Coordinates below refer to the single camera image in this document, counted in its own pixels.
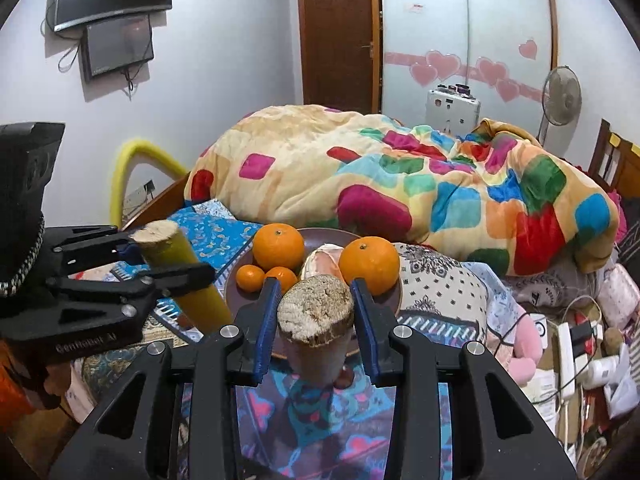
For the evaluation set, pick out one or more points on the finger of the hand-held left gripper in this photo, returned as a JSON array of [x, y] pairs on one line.
[[170, 277], [85, 240]]

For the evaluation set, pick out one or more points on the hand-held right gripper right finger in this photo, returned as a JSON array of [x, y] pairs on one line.
[[363, 330]]

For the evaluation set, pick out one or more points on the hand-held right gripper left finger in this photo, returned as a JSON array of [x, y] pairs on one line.
[[265, 330]]

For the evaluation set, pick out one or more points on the yellow sugarcane piece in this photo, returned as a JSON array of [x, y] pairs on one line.
[[315, 340], [207, 310]]

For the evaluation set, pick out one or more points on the small mandarin orange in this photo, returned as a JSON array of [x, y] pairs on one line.
[[250, 278], [282, 276]]

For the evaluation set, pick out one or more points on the large orange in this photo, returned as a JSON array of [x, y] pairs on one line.
[[278, 246], [369, 265]]

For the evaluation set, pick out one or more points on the purple round plate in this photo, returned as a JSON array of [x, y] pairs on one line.
[[325, 236]]

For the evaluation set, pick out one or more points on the blue patterned bed cloth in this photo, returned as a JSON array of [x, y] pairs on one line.
[[210, 230]]

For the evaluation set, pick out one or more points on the yellow foam tube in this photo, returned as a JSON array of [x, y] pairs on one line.
[[120, 175]]

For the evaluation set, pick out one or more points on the black white patterned pillow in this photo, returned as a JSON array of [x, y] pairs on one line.
[[440, 295]]

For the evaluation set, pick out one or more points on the pink plush toy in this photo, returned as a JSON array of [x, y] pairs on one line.
[[530, 350]]

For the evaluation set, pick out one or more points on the colourful patchwork blanket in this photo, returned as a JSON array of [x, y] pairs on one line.
[[310, 160]]

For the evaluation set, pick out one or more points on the white power strip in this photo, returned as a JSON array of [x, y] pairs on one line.
[[566, 360]]

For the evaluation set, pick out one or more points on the white case with stickers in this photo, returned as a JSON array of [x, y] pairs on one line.
[[452, 110]]

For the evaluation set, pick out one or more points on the white plastic bottle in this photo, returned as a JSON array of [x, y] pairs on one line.
[[602, 370]]

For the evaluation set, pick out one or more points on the brown wooden door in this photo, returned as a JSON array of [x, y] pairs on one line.
[[337, 35]]

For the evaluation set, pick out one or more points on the wooden bed headboard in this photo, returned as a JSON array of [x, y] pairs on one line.
[[612, 160]]

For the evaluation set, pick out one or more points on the white standing fan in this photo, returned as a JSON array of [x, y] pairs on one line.
[[562, 95]]

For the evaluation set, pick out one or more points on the frosted wardrobe with pink hearts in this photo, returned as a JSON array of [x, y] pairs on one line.
[[465, 25]]

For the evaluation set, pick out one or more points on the white wall socket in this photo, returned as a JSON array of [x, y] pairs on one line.
[[140, 192]]

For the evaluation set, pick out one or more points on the small wall-mounted black monitor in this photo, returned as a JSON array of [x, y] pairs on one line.
[[117, 45]]

